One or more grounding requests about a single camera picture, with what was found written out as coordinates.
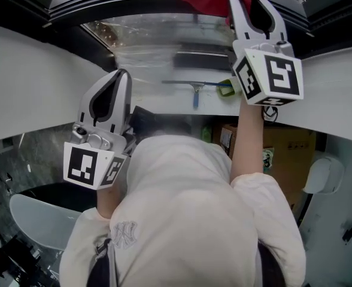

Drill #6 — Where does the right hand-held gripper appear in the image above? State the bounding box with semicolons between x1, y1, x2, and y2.
227;0;304;106

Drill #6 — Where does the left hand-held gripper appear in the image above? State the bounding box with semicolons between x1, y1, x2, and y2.
63;69;135;191

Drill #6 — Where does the black window frame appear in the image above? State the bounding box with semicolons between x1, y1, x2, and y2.
0;0;352;73

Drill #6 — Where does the person's right forearm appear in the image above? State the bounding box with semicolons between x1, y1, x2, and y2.
229;99;266;185

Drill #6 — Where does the person's left forearm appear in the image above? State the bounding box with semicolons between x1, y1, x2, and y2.
96;178;126;220

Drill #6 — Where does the white window sill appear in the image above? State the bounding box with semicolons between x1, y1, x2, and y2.
0;21;352;154

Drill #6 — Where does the green scrubbing sponge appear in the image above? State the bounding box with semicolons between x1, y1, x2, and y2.
217;77;241;98

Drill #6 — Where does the green packet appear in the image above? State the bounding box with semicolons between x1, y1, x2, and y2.
201;125;214;144

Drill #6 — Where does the labelled small cardboard box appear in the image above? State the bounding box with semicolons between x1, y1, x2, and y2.
213;123;240;161

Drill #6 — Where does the person's white t-shirt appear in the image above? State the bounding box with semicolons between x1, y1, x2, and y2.
59;134;307;287

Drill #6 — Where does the white oval basin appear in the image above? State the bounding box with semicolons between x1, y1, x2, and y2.
9;194;83;251

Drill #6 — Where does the large brown cardboard box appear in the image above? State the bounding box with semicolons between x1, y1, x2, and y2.
262;126;317;218

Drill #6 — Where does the blue handled window squeegee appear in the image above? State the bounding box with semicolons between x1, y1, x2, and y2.
161;80;208;110

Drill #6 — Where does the black cable loop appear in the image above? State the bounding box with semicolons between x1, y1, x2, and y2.
262;105;280;122

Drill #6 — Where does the white wall dispenser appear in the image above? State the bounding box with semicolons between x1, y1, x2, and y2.
302;156;345;195

